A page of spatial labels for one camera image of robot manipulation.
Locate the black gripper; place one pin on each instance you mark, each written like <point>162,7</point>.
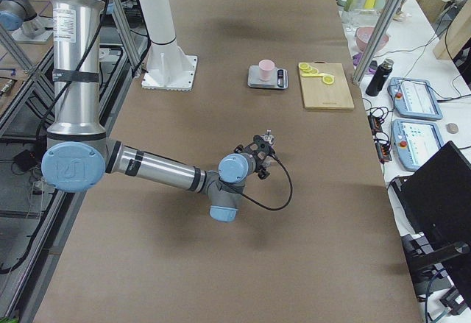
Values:
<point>262,173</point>

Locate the pink plastic cup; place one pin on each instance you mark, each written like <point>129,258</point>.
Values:
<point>266,68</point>

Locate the clear glass sauce bottle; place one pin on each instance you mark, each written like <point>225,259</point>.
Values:
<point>268,137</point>

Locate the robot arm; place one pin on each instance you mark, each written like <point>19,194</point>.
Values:
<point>79,151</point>
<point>14,13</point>

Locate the silver digital kitchen scale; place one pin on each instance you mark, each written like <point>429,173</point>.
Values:
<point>277,78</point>

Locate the yellow plastic cup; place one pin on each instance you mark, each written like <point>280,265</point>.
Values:
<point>369,4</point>

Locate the bamboo cutting board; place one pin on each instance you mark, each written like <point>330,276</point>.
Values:
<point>318,96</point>

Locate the yellow plastic knife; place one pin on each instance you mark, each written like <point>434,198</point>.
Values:
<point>312,75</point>

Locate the lemon slice on board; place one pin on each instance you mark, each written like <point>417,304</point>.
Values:
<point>328,79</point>

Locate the purple grey cloth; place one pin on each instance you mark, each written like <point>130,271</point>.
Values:
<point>357,58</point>

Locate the black water bottle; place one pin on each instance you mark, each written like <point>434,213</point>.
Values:
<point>379,79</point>

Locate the near blue teach pendant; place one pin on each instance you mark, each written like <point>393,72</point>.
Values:
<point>415,141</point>

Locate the blue teach pendant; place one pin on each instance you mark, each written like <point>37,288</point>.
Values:
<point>414,98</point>
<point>415,141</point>

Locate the far blue teach pendant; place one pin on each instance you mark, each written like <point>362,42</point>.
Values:
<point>414,98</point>

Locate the black monitor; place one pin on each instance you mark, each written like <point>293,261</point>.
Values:
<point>437,197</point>

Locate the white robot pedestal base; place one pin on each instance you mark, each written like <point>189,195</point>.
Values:
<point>167,65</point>

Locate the aluminium frame post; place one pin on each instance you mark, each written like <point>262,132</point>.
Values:
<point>379,30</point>

